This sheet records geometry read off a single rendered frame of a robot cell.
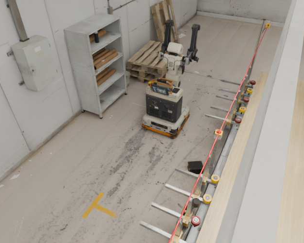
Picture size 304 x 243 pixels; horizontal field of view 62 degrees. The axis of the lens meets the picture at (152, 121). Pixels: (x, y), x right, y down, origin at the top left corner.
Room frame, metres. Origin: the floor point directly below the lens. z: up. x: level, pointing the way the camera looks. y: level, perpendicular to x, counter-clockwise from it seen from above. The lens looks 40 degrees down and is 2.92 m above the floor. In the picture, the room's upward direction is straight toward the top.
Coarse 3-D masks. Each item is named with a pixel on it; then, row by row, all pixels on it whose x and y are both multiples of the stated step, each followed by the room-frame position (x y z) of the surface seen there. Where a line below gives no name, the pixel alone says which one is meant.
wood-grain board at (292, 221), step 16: (256, 96) 2.94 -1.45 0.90; (240, 128) 2.27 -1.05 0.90; (240, 144) 2.01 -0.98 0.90; (240, 160) 1.77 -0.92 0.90; (288, 160) 1.77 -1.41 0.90; (224, 176) 1.57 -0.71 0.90; (288, 176) 1.56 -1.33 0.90; (224, 192) 1.38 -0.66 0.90; (288, 192) 1.38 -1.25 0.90; (208, 208) 1.22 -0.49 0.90; (224, 208) 1.22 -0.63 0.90; (288, 208) 1.22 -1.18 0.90; (208, 224) 1.08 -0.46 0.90; (288, 224) 1.07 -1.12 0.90; (208, 240) 0.94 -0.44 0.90; (288, 240) 0.94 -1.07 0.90
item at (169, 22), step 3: (168, 21) 3.91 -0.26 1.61; (171, 21) 3.90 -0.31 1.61; (168, 24) 3.84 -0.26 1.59; (171, 24) 3.91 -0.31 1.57; (168, 27) 3.85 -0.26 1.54; (168, 30) 3.85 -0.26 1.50; (165, 33) 3.84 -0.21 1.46; (168, 33) 3.86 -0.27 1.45; (165, 36) 3.83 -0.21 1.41; (165, 39) 3.82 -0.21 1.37; (165, 42) 3.81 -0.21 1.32; (162, 45) 3.83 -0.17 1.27
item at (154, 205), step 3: (153, 204) 1.29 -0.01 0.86; (156, 204) 1.29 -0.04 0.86; (156, 207) 1.27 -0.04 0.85; (159, 207) 1.26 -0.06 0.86; (162, 207) 1.26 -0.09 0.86; (165, 207) 1.26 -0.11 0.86; (162, 210) 1.24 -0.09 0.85; (165, 210) 1.23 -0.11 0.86; (168, 210) 1.23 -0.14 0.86; (171, 210) 1.23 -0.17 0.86; (168, 213) 1.21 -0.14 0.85; (171, 213) 1.20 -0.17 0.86; (174, 213) 1.20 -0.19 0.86; (177, 213) 1.20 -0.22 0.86; (174, 216) 1.19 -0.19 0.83; (177, 216) 1.17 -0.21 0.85; (183, 216) 1.17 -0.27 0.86; (189, 222) 1.12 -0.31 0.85
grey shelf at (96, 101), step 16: (96, 16) 4.35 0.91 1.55; (112, 16) 4.35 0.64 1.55; (64, 32) 3.77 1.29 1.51; (80, 32) 3.65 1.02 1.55; (112, 32) 4.43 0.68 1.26; (80, 48) 3.66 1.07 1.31; (96, 48) 3.77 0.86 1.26; (112, 48) 4.47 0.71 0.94; (80, 64) 3.69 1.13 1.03; (112, 64) 4.49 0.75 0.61; (80, 80) 3.72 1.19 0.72; (96, 80) 3.61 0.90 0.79; (112, 80) 4.06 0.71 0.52; (80, 96) 3.76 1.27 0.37; (96, 96) 3.59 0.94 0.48; (112, 96) 4.09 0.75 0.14; (96, 112) 3.62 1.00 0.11
